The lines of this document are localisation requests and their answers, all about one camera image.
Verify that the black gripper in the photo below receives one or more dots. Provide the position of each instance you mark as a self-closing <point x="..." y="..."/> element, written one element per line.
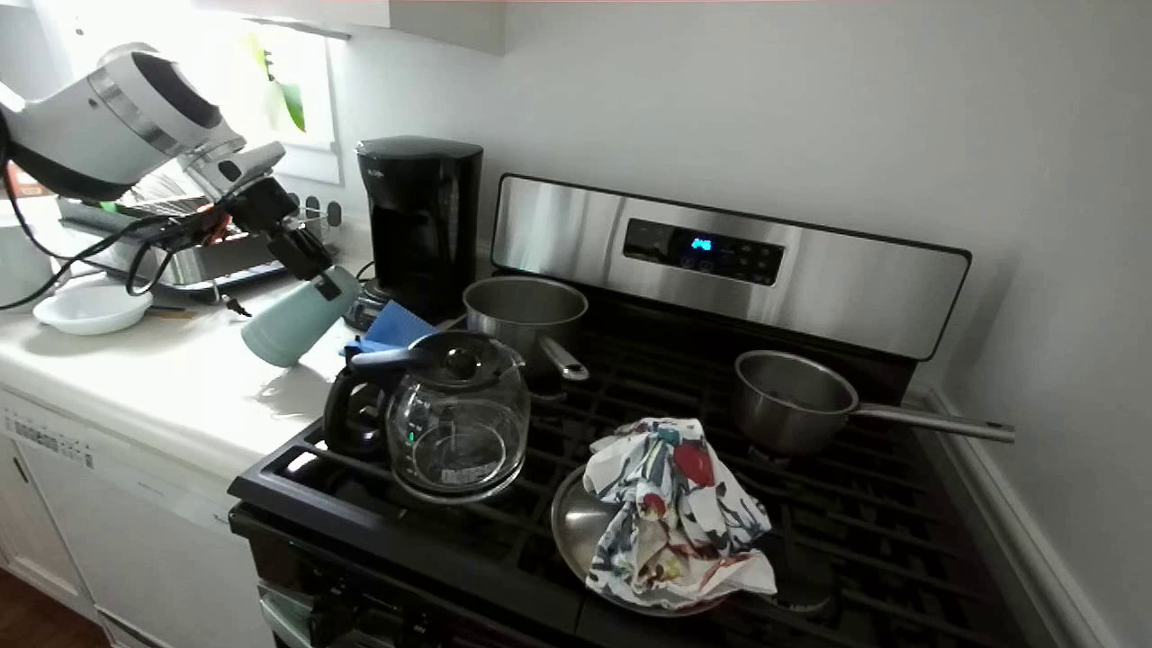
<point x="282" y="230"/>

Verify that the blue woven cloth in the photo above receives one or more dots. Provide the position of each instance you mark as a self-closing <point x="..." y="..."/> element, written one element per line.
<point x="391" y="330"/>

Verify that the black coffee maker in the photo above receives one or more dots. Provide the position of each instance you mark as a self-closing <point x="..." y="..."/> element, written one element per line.
<point x="418" y="219"/>

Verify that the metal dish rack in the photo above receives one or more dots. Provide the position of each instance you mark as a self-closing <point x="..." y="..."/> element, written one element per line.
<point x="219" y="267"/>

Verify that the orchid in white pot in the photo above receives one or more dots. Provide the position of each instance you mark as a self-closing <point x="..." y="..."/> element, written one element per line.
<point x="293" y="110"/>

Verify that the glass coffee carafe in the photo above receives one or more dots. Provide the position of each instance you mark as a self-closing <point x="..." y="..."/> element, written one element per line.
<point x="463" y="420"/>

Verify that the white bowl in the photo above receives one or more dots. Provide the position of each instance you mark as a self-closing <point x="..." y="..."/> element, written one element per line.
<point x="93" y="312"/>

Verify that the white pitcher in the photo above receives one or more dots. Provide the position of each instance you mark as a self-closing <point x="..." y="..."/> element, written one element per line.
<point x="18" y="273"/>

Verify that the white base cabinet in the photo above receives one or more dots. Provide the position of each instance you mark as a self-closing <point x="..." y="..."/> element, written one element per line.
<point x="131" y="543"/>

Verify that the patterned kitchen towel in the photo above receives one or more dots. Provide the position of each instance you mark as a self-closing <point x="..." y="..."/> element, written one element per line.
<point x="672" y="515"/>

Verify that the stainless and black stove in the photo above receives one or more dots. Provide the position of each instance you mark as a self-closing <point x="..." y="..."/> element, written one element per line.
<point x="815" y="274"/>

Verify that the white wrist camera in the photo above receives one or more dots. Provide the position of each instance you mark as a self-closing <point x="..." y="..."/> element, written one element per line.
<point x="252" y="165"/>

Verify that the white wall cabinet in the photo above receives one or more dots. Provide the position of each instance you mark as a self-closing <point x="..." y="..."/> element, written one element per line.
<point x="409" y="22"/>

